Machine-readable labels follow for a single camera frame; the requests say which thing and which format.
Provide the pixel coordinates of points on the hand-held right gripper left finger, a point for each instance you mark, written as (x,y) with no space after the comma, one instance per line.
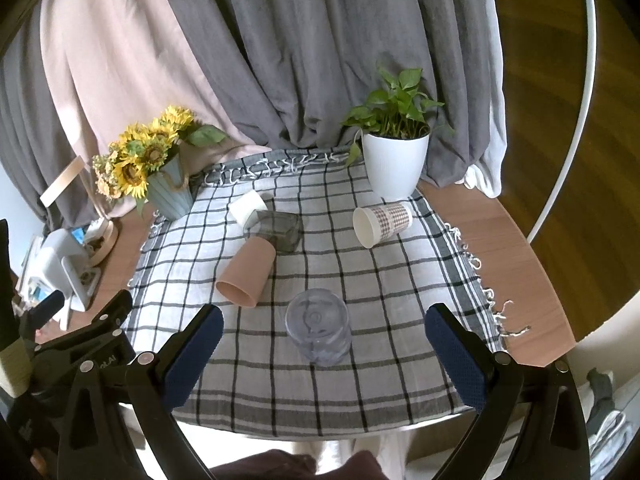
(192,360)

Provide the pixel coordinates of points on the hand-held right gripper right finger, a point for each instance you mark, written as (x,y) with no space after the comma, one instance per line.
(457,360)

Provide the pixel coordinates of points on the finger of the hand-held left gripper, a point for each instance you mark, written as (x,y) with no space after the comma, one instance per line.
(102,317)
(47,306)

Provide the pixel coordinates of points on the pink cup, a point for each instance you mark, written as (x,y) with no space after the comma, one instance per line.
(247,270)

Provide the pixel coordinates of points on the clear plastic cup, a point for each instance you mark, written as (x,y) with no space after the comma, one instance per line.
(317,330)

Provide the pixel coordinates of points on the dark grey glass cup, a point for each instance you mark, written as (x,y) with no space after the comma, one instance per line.
(277,232)

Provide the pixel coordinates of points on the checked paper cup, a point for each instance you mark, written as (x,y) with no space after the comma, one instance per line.
(387,220)

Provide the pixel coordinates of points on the white cup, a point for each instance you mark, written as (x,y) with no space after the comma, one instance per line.
(245,207)

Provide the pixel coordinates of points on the round wooden tray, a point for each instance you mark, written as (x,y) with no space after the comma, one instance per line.
(105,242)

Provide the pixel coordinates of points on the checked tablecloth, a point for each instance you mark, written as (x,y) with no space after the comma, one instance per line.
(380,300)

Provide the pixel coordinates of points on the beige wooden strip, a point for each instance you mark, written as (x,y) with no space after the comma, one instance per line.
(62,181)

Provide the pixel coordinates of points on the blue ribbed vase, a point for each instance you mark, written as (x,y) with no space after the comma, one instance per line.
(172,192)

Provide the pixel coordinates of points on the grey curtain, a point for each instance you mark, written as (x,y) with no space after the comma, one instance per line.
(320,50)
(25,160)

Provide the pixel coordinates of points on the grey and white cloth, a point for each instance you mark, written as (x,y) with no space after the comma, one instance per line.
(605,410)

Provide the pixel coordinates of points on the sunflower bouquet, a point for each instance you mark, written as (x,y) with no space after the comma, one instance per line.
(142,152)

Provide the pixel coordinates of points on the white curtain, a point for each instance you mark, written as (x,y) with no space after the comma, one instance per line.
(487,160)

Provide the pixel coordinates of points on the white plant pot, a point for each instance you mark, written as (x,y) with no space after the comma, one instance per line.
(395,165)

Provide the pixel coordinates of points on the pink curtain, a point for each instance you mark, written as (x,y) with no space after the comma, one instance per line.
(125,60)

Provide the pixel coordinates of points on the green pothos plant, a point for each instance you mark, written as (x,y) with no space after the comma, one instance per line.
(395,105)

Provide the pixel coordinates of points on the white hoop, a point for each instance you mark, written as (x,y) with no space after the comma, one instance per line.
(587,60)

